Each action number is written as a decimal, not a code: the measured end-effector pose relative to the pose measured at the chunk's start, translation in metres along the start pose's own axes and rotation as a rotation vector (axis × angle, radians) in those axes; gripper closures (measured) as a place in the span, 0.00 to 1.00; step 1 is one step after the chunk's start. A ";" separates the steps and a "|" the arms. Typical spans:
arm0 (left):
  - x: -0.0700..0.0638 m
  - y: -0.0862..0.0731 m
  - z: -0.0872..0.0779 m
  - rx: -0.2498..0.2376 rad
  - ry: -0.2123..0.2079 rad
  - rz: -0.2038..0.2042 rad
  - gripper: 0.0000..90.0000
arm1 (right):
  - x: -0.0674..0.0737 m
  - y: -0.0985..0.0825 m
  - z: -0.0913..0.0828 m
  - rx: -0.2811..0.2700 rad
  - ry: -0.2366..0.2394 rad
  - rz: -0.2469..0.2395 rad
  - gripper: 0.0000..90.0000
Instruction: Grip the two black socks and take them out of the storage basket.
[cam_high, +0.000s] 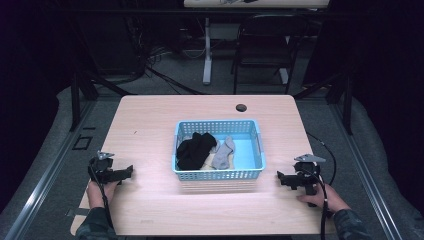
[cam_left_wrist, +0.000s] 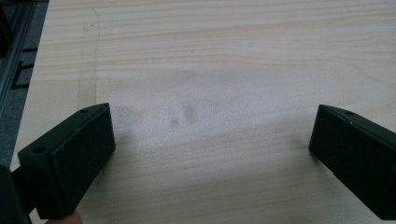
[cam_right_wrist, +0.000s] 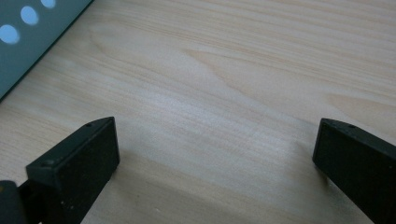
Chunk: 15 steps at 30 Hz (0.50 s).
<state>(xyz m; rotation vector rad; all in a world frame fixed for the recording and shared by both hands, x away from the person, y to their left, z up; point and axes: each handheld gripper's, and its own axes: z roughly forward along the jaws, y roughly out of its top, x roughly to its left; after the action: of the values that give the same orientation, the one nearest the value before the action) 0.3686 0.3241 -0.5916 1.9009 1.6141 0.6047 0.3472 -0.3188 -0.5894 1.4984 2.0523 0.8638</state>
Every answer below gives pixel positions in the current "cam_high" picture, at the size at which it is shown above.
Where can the blue plastic basket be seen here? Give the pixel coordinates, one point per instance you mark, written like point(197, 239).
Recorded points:
point(248, 153)

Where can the person's left hand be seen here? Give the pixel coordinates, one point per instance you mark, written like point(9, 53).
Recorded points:
point(96, 193)

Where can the white desk leg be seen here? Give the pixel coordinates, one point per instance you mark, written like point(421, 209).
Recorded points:
point(207, 53)

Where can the grey sock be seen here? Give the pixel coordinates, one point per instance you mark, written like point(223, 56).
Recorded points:
point(224, 155)

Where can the beige sock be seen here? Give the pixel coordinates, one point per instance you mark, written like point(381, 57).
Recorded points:
point(208, 164)

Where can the light background desk top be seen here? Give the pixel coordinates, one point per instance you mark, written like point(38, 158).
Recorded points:
point(256, 3)

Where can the black folding chair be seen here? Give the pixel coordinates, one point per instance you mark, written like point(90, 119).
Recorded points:
point(266, 46)

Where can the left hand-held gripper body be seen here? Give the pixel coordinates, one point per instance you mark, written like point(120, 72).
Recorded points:
point(101, 166)

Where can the black sock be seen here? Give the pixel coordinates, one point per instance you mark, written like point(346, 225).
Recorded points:
point(195, 150)

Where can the black metal stand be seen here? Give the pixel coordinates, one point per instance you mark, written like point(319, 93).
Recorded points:
point(83, 86)
point(343, 96)

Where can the black floor socket frame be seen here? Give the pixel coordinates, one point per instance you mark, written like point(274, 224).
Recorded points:
point(82, 142)

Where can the grey tape strip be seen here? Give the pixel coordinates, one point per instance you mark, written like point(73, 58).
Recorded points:
point(78, 212)

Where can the person's right hand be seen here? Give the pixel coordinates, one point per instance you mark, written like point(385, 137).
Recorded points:
point(328, 200)

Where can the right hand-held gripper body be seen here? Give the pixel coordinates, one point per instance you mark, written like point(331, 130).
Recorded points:
point(308, 173)

